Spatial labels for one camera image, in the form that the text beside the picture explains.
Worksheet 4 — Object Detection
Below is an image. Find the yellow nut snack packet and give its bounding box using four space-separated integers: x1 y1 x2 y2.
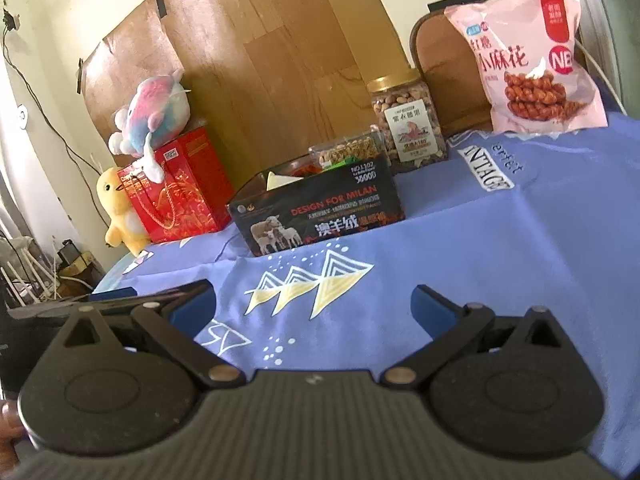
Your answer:
308 131 383 170

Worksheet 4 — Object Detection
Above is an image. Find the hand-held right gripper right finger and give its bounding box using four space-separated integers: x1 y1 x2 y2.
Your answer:
382 284 587 390

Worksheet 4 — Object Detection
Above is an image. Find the clear nut jar gold lid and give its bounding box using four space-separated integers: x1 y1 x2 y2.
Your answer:
366 71 448 163

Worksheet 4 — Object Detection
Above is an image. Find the person's left hand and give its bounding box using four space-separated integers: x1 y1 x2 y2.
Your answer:
0 400 26 443

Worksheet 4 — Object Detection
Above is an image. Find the pastel plush toy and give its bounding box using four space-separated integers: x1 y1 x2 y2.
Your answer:
107 69 193 183

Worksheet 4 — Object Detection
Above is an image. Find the black cardboard box sheep print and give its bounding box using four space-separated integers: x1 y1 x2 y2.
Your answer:
226 154 407 258

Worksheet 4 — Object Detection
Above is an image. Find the white wire rack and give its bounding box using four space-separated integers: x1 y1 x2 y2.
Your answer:
0 235 63 307

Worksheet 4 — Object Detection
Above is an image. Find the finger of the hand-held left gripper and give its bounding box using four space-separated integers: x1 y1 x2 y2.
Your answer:
7 286 173 320

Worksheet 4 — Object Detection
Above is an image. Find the pink snack bag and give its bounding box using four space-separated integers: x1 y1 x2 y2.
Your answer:
443 0 610 135

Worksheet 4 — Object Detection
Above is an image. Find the blue printed cloth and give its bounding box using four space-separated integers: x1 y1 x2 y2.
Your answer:
92 110 640 478

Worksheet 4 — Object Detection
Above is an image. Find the wooden board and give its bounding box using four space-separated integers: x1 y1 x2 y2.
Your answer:
80 0 418 201

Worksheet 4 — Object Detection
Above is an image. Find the brown chair back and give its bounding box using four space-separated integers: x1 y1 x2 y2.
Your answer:
409 9 501 138

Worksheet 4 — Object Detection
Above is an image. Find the white window frame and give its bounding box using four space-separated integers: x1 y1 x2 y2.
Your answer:
570 0 640 116

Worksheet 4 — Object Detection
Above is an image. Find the yellow duck plush toy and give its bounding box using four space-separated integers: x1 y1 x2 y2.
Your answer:
96 166 152 256

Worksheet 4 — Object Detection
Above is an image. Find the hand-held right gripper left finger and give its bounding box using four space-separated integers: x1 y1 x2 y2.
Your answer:
52 280 247 390

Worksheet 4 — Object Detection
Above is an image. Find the red gift bag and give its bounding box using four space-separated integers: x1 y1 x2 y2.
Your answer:
117 127 233 244

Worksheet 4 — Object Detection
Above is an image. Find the black cable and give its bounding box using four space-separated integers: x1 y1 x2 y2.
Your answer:
0 0 108 176

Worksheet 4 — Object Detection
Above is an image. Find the small wooden box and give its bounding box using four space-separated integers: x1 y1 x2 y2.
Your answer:
57 240 107 293

